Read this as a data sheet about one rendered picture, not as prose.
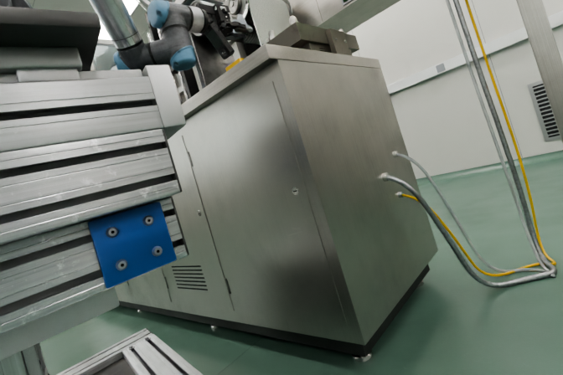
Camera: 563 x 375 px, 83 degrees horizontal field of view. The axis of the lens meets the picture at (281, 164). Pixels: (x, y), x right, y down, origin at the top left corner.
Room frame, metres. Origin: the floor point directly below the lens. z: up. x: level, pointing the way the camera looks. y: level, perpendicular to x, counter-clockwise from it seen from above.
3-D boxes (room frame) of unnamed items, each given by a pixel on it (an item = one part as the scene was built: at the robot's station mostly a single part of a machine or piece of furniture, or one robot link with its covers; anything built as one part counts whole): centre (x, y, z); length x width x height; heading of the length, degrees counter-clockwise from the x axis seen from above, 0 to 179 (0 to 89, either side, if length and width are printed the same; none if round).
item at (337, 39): (1.17, -0.33, 0.96); 0.10 x 0.03 x 0.11; 137
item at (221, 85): (1.89, 0.65, 0.88); 2.52 x 0.66 x 0.04; 47
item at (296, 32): (1.22, -0.25, 1.00); 0.40 x 0.16 x 0.06; 137
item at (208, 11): (1.04, 0.08, 1.12); 0.12 x 0.08 x 0.09; 137
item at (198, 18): (0.98, 0.13, 1.11); 0.08 x 0.05 x 0.08; 47
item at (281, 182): (1.90, 0.64, 0.43); 2.52 x 0.64 x 0.86; 47
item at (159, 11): (0.92, 0.19, 1.11); 0.11 x 0.08 x 0.09; 137
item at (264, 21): (1.27, -0.14, 1.11); 0.23 x 0.01 x 0.18; 137
